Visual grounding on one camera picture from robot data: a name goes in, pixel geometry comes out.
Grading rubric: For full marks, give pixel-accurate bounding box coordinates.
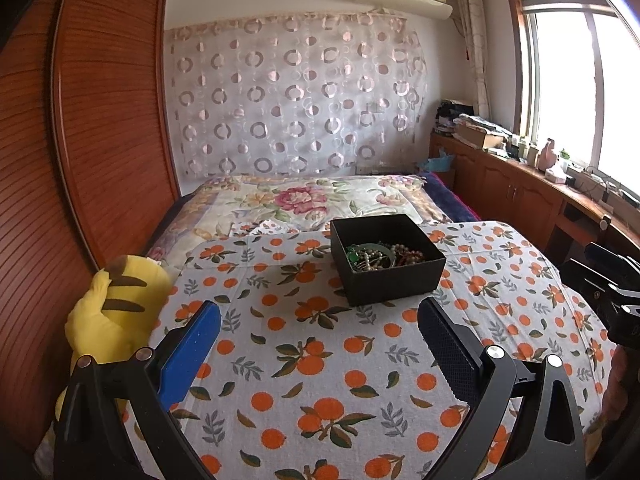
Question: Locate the person's right hand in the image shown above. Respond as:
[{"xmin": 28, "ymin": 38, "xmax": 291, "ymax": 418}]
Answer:
[{"xmin": 602, "ymin": 346, "xmax": 629, "ymax": 422}]

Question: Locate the red wooden wardrobe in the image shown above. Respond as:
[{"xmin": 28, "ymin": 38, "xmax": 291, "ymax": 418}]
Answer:
[{"xmin": 1, "ymin": 0, "xmax": 179, "ymax": 452}]

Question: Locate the sheer circle pattern curtain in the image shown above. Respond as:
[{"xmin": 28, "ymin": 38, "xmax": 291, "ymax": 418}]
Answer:
[{"xmin": 165, "ymin": 12, "xmax": 426, "ymax": 182}]

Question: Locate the floral quilt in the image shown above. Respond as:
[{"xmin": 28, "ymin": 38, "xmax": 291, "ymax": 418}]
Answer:
[{"xmin": 146, "ymin": 174, "xmax": 451, "ymax": 272}]

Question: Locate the wooden side cabinet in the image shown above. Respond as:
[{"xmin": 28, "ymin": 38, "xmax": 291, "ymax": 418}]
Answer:
[{"xmin": 430, "ymin": 133, "xmax": 639, "ymax": 266}]

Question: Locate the green bead jewelry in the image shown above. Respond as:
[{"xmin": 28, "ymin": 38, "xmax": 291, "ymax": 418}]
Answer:
[{"xmin": 346, "ymin": 243, "xmax": 395, "ymax": 272}]

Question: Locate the yellow striped plush toy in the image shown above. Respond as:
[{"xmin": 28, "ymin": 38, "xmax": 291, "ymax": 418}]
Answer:
[{"xmin": 54, "ymin": 253, "xmax": 177, "ymax": 421}]

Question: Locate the orange print bed sheet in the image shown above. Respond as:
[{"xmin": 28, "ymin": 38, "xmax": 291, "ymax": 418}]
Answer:
[{"xmin": 147, "ymin": 221, "xmax": 614, "ymax": 479}]

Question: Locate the purple blanket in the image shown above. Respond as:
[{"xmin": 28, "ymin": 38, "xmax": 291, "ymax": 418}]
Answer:
[{"xmin": 419, "ymin": 171, "xmax": 480, "ymax": 222}]

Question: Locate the window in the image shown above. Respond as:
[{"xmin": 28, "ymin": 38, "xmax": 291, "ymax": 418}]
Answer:
[{"xmin": 509, "ymin": 0, "xmax": 639, "ymax": 195}]

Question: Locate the brown wooden bead bracelet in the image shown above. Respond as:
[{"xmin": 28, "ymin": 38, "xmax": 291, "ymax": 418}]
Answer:
[{"xmin": 389, "ymin": 242, "xmax": 426, "ymax": 267}]

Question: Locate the pile of clutter on cabinet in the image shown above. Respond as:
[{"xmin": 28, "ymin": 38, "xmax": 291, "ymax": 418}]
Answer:
[{"xmin": 434, "ymin": 100, "xmax": 513, "ymax": 151}]

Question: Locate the pink figurine on sill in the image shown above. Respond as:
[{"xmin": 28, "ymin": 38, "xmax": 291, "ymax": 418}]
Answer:
[{"xmin": 536, "ymin": 138, "xmax": 558, "ymax": 172}]

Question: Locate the black cardboard jewelry box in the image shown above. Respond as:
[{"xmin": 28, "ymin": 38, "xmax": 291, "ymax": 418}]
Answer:
[{"xmin": 330, "ymin": 214, "xmax": 446, "ymax": 307}]

